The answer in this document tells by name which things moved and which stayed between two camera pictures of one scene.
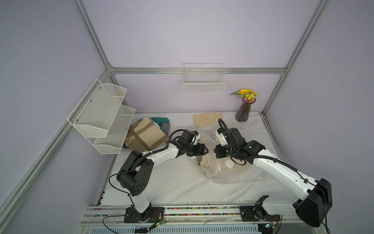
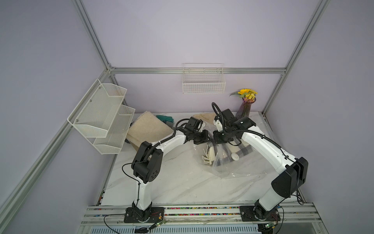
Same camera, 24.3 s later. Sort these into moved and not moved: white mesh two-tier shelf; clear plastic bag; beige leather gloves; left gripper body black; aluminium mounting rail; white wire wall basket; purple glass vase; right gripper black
Moved: right gripper black; clear plastic bag; left gripper body black
Not moved: beige leather gloves; purple glass vase; white wire wall basket; aluminium mounting rail; white mesh two-tier shelf
